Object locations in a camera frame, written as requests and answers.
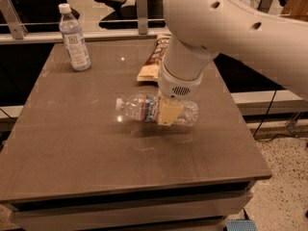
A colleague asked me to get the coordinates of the sea salt chips bag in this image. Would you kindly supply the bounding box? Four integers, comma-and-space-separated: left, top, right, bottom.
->
137, 35, 170, 82

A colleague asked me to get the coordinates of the grey drawer cabinet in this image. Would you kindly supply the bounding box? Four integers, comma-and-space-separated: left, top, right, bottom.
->
11, 191, 252, 231

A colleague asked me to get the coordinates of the black office chair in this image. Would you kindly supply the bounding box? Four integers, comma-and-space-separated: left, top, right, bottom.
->
94, 0, 166, 30

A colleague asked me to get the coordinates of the left metal glass bracket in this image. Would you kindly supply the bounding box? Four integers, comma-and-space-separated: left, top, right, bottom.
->
0, 0, 28, 39

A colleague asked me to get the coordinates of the blue perforated box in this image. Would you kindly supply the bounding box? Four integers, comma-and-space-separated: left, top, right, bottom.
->
226, 219, 257, 231

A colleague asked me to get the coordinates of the middle metal glass bracket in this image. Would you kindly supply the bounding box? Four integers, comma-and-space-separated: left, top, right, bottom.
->
136, 0, 148, 35

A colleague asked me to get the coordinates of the black floor cable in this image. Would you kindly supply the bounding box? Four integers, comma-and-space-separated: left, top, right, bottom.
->
251, 90, 308, 142

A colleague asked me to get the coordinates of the clear water bottle red label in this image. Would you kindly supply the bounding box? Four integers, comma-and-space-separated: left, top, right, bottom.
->
115, 93, 198, 126

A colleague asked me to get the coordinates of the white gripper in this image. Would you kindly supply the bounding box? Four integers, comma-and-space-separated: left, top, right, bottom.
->
158, 64, 203, 126

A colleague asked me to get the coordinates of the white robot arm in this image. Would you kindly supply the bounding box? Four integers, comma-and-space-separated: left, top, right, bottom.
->
158, 0, 308, 99

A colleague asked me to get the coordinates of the tall water bottle white label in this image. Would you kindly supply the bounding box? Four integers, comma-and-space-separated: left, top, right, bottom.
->
59, 3, 90, 71

